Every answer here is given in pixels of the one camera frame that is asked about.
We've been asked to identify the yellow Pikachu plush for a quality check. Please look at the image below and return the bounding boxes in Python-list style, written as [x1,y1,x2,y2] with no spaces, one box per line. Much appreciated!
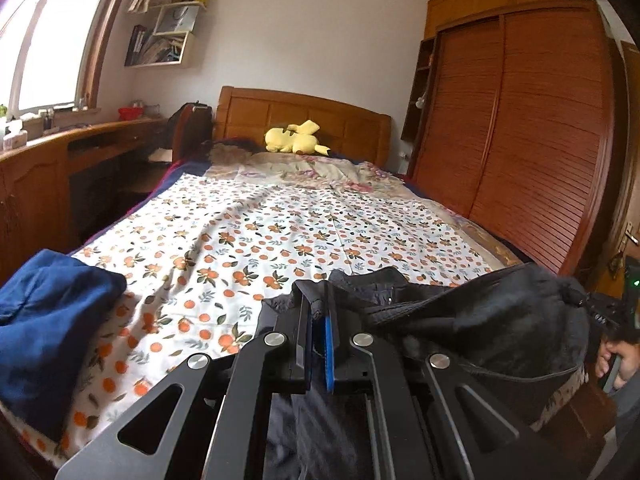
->
[265,119,330,156]

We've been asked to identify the black jacket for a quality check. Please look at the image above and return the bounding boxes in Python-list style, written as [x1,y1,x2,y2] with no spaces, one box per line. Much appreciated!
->
[256,264,589,479]

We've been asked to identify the floral quilt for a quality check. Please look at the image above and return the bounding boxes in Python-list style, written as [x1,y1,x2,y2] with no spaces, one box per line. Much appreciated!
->
[205,141,524,269]

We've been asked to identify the wooden louvered wardrobe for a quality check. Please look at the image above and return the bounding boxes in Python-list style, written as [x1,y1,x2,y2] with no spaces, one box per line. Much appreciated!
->
[409,0,627,281]

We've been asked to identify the person's right hand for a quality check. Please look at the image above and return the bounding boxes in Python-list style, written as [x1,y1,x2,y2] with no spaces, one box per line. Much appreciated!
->
[594,339,639,390]

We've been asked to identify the folded blue garment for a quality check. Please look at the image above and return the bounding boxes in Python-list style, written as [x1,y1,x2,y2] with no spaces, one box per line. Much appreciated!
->
[0,249,127,440]

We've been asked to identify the wooden headboard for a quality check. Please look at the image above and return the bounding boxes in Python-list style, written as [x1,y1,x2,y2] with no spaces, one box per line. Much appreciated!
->
[214,84,393,168]

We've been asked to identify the orange print bed sheet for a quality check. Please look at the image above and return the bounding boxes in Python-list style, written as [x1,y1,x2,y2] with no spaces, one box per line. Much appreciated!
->
[1,174,502,465]

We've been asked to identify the wooden chair with bag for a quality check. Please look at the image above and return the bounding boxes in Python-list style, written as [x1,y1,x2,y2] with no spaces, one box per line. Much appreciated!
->
[166,102,214,162]

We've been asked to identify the window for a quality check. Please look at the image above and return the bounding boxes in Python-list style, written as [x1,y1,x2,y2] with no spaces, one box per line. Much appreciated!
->
[1,0,111,118]

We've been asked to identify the wooden door with handle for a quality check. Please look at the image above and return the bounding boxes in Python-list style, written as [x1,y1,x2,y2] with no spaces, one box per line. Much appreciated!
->
[590,41,639,297]

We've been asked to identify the grey right sleeve forearm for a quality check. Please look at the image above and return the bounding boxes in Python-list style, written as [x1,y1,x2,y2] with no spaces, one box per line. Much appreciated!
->
[610,373,640,444]

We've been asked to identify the long wooden desk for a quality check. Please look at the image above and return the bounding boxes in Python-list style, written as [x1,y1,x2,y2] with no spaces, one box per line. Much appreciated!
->
[1,118,165,281]

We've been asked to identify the white wall shelf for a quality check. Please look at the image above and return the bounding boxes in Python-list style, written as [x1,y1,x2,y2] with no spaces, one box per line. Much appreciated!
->
[125,0,209,68]

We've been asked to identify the red bowl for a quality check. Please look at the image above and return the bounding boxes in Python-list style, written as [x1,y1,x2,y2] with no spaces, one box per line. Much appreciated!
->
[118,106,144,122]

